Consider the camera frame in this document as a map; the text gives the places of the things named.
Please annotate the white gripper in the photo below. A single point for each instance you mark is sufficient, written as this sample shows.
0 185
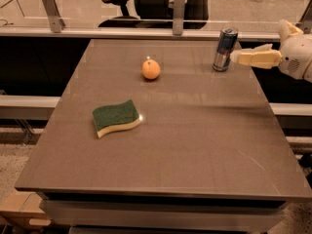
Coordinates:
296 55

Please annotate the blue silver redbull can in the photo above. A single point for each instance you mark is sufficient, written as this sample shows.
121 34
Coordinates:
226 44

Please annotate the green yellow sponge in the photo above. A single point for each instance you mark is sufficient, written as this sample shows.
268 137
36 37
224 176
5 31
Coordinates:
115 118

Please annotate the orange fruit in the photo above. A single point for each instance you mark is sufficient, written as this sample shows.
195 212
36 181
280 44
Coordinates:
150 69

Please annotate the black office chair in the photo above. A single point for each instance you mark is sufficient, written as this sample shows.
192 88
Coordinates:
158 14

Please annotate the grey drawer cabinet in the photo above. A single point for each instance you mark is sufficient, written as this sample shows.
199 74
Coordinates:
173 213

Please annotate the wooden block stack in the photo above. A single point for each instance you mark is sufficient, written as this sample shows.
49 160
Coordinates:
21 209

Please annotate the right metal glass bracket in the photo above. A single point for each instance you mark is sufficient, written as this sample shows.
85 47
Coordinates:
305 23

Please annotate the metal glass bracket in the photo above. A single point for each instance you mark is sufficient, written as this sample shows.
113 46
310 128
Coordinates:
178 17
55 20
305 23

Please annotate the middle metal glass bracket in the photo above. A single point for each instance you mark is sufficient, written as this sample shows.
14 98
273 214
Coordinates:
178 17

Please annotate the left metal glass bracket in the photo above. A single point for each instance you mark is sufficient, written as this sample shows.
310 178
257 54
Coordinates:
55 20

